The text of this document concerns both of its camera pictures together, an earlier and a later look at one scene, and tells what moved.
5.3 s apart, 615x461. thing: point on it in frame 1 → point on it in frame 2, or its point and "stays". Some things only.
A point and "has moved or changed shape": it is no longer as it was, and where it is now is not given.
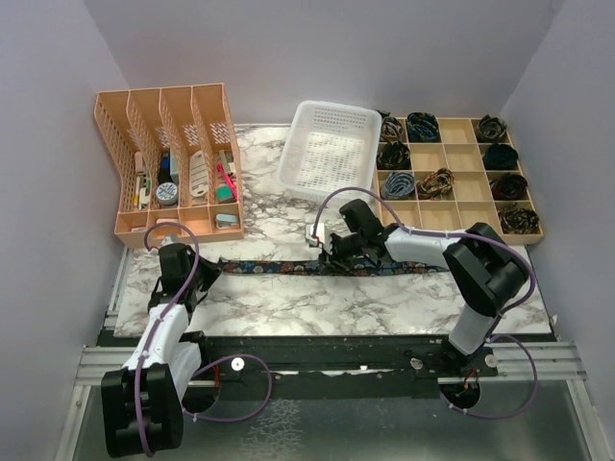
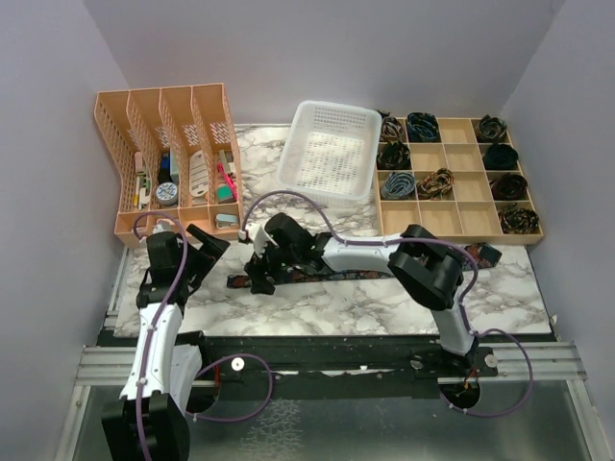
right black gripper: x=334 y=264 → x=256 y=269
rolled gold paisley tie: x=435 y=185 stays
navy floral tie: x=303 y=267 has moved or changed shape
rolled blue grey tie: x=398 y=185 stays
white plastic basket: x=329 y=147 stays
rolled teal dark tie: x=423 y=128 stays
